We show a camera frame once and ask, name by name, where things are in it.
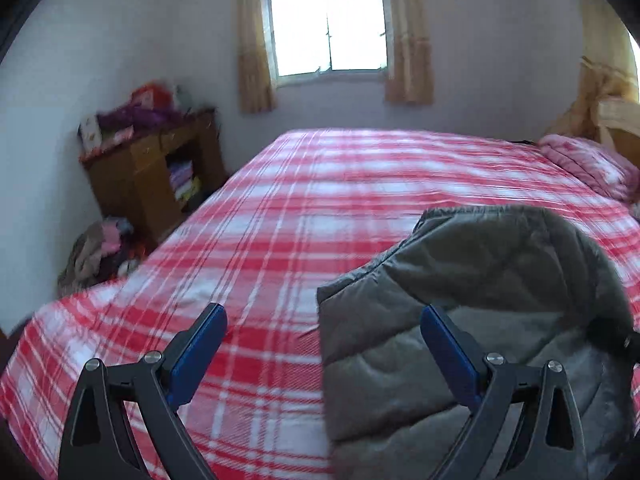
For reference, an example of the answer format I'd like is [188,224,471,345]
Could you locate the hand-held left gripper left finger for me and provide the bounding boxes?
[57,302,228,480]

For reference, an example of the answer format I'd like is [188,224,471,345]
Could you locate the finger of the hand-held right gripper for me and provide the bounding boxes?
[587,317,640,361]

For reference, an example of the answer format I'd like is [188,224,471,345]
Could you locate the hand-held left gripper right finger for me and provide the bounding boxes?
[420,305,588,480]

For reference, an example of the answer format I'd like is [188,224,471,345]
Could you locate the grey puffer jacket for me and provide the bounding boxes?
[317,205,640,480]

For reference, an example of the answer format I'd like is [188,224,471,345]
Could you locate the pile of clothes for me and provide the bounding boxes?
[57,217,146,298]

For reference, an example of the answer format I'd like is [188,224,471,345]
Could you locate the bed with red plaid sheet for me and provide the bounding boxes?
[0,127,640,480]

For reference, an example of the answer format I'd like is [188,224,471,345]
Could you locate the stack of folded cloths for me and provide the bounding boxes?
[167,160,201,201]

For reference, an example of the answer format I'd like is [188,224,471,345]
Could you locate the pink quilt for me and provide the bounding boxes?
[537,133,640,203]

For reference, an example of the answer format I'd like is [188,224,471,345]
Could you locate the wooden bedside cabinet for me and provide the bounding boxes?
[80,107,228,256]

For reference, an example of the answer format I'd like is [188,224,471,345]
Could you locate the pink flat box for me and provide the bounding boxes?
[100,127,136,148]

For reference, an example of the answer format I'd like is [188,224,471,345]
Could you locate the purple puffer jacket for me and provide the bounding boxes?
[97,102,181,131]

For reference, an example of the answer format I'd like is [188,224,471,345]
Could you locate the white printed box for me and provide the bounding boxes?
[77,115,103,153]

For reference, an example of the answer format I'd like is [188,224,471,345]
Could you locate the red gift bag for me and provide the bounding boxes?
[131,82,173,108]

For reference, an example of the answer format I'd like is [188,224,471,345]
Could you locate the yellow curtain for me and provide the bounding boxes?
[550,0,640,141]

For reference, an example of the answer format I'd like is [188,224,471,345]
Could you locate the beige floral curtain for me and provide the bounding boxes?
[236,0,277,116]
[382,0,435,107]

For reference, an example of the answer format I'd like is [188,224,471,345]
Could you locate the window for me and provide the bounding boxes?
[260,0,391,88]

